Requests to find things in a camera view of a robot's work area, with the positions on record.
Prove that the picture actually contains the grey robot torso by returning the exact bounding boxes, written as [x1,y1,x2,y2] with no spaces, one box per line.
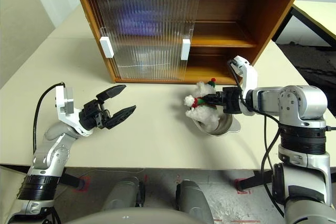
[64,206,215,224]

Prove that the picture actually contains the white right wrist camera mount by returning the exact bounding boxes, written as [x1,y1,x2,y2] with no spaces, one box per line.
[227,55,260,116]

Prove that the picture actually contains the wooden cabinet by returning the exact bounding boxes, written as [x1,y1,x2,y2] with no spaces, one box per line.
[73,0,302,84]

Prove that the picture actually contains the beige table with black frame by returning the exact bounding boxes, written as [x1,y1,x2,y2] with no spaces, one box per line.
[271,0,336,49]

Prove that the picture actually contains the red floor tape mark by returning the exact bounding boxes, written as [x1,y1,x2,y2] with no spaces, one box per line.
[234,178,253,195]

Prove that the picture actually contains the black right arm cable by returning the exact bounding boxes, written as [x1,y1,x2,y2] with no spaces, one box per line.
[227,60,287,218]

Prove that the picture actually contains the white plush toy red-green hat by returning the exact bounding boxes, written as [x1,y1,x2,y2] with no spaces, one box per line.
[183,77,220,133]

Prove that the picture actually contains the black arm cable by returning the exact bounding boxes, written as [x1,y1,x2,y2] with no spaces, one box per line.
[33,82,65,154]
[227,60,287,218]

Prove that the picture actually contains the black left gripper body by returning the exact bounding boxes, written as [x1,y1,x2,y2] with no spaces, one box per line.
[78,99,112,130]

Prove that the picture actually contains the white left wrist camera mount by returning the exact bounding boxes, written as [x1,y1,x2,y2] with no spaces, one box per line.
[54,85,95,137]

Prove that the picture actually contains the ribbed glass sliding door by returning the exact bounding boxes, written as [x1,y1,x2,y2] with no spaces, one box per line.
[101,0,201,82]
[83,0,196,82]

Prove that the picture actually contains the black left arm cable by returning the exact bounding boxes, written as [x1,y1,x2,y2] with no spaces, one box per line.
[33,82,65,154]

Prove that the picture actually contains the grey rounded robot leg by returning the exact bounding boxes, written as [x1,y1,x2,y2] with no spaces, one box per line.
[101,176,146,212]
[175,178,214,224]

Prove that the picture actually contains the white door handle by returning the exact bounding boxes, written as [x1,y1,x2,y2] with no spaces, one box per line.
[180,38,191,61]
[99,36,114,58]

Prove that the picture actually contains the stainless steel bowl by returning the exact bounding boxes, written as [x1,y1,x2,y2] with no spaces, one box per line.
[193,112,242,137]

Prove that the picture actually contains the black table leg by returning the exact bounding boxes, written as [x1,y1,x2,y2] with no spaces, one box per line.
[61,173,85,190]
[236,169,274,191]

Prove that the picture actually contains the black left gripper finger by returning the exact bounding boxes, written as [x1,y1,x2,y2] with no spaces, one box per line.
[96,84,127,103]
[106,105,137,130]

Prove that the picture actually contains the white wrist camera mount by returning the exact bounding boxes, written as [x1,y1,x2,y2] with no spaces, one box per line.
[54,85,95,137]
[227,55,260,116]

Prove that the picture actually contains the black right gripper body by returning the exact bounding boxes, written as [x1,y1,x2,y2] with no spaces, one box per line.
[215,86,243,115]

